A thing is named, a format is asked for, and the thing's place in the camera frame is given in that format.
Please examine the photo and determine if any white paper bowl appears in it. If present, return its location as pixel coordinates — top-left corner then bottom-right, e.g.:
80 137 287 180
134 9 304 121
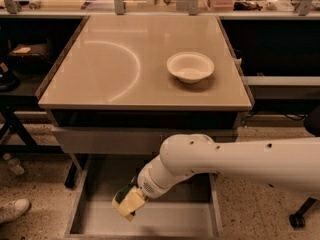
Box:
167 52 215 84

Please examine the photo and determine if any black side table frame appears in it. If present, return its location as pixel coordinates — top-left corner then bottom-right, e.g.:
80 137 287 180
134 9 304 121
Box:
0 100 78 189

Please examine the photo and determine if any black office chair base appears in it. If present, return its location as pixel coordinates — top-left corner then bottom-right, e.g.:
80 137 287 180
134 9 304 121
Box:
289 106 320 228

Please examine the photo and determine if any white shoe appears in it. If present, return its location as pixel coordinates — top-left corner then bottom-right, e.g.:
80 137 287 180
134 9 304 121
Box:
0 198 31 224

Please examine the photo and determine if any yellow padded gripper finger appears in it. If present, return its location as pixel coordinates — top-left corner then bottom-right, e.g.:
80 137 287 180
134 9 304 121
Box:
115 186 148 221

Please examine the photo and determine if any grey top drawer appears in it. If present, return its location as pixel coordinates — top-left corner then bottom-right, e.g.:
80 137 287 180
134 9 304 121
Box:
50 110 239 157

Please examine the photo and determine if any black bag on shelf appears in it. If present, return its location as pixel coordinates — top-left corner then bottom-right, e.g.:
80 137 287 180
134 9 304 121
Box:
6 43 50 74

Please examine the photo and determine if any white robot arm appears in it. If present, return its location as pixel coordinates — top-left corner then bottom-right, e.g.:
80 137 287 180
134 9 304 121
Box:
112 134 320 220

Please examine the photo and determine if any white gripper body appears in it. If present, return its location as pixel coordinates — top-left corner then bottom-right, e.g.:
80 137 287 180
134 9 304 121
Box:
137 167 166 199

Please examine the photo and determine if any open grey middle drawer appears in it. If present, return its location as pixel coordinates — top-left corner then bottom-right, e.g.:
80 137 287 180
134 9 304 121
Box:
64 155 223 240

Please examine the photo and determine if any green and yellow sponge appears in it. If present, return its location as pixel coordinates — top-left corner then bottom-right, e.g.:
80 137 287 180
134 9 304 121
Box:
112 185 134 208

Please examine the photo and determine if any clear plastic bottle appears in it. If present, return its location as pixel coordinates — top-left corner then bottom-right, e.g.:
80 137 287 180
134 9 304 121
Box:
3 153 25 176

